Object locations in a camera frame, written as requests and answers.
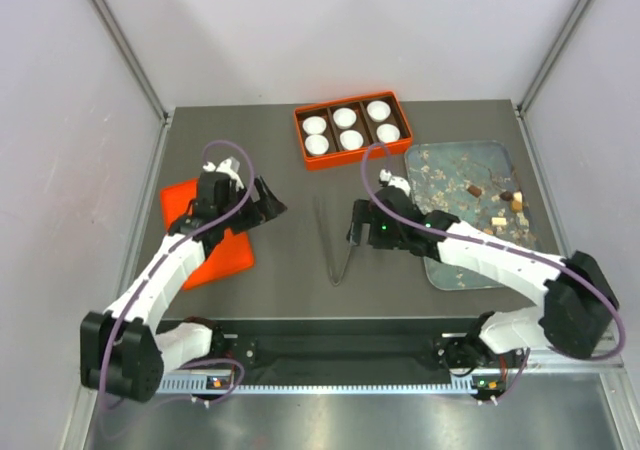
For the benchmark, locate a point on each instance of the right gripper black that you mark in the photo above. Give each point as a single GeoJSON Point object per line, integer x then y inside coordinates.
{"type": "Point", "coordinates": [364, 212]}

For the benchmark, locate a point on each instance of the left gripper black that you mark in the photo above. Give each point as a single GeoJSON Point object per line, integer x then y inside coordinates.
{"type": "Point", "coordinates": [260, 212]}

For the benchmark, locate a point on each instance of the metal tongs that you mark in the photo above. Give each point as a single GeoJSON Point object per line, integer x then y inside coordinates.
{"type": "Point", "coordinates": [336, 274]}

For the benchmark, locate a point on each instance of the pale caramel chocolate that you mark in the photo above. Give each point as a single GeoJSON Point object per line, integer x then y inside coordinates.
{"type": "Point", "coordinates": [498, 221]}

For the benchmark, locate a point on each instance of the pale white chocolate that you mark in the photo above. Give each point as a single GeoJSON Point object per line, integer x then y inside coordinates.
{"type": "Point", "coordinates": [517, 202]}

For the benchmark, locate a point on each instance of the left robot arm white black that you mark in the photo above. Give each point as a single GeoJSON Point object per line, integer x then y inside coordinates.
{"type": "Point", "coordinates": [122, 351]}

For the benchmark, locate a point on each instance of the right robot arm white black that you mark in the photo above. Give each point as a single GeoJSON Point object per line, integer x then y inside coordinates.
{"type": "Point", "coordinates": [572, 303]}

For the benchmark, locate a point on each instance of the orange box lid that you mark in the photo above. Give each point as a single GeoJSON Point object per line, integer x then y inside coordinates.
{"type": "Point", "coordinates": [233, 255]}

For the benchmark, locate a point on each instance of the white paper cup front left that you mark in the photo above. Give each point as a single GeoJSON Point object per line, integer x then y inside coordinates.
{"type": "Point", "coordinates": [316, 145]}

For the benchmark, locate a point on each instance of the white paper cup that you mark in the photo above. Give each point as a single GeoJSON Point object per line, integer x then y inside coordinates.
{"type": "Point", "coordinates": [351, 140]}
{"type": "Point", "coordinates": [314, 125]}
{"type": "Point", "coordinates": [388, 133]}
{"type": "Point", "coordinates": [378, 110]}
{"type": "Point", "coordinates": [316, 145]}
{"type": "Point", "coordinates": [344, 118]}

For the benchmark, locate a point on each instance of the white paper cup front middle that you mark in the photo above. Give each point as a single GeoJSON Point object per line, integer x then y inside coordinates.
{"type": "Point", "coordinates": [351, 140]}

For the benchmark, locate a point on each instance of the white paper cup back left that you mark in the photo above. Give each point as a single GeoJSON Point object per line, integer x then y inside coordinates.
{"type": "Point", "coordinates": [314, 125]}

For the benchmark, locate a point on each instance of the orange compartment box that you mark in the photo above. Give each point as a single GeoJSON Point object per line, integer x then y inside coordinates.
{"type": "Point", "coordinates": [337, 133]}

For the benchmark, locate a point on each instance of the white paper cup front right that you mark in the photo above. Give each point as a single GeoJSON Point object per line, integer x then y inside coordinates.
{"type": "Point", "coordinates": [388, 133]}

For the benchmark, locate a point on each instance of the white paper cup back middle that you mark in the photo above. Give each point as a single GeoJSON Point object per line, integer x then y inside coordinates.
{"type": "Point", "coordinates": [344, 118]}

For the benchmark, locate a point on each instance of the white paper cup back right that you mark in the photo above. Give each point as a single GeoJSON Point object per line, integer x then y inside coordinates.
{"type": "Point", "coordinates": [378, 110]}

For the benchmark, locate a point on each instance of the blue floral tray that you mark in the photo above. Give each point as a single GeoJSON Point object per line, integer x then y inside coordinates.
{"type": "Point", "coordinates": [440, 174]}

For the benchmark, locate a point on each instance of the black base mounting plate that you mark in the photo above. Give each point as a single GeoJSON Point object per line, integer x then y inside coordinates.
{"type": "Point", "coordinates": [436, 354]}

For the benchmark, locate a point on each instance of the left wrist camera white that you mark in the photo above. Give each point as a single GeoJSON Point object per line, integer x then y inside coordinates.
{"type": "Point", "coordinates": [229, 167]}

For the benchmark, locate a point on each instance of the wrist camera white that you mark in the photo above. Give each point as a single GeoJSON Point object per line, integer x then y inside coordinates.
{"type": "Point", "coordinates": [229, 167]}
{"type": "Point", "coordinates": [388, 179]}

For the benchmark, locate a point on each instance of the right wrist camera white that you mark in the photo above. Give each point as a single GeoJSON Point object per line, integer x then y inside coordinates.
{"type": "Point", "coordinates": [388, 179]}

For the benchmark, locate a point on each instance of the grey slotted cable duct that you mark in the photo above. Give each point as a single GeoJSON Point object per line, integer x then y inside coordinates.
{"type": "Point", "coordinates": [216, 384]}

